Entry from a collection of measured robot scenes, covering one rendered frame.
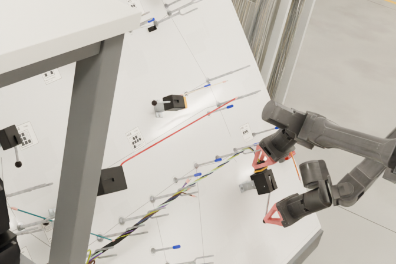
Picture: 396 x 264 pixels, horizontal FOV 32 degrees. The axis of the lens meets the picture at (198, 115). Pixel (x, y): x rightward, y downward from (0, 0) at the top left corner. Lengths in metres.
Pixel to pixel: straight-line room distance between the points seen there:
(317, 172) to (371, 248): 1.99
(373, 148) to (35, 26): 0.95
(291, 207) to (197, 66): 0.45
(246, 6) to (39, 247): 1.35
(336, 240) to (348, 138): 2.20
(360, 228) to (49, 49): 3.33
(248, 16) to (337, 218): 1.71
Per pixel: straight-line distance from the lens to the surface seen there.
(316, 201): 1.80
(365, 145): 1.51
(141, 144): 1.67
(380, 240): 3.88
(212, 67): 1.95
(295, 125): 1.75
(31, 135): 1.46
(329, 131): 1.63
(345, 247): 3.72
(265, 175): 1.87
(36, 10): 0.72
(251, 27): 2.45
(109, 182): 1.42
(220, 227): 1.83
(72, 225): 0.88
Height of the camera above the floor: 2.12
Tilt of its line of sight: 28 degrees down
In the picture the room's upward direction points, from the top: 14 degrees clockwise
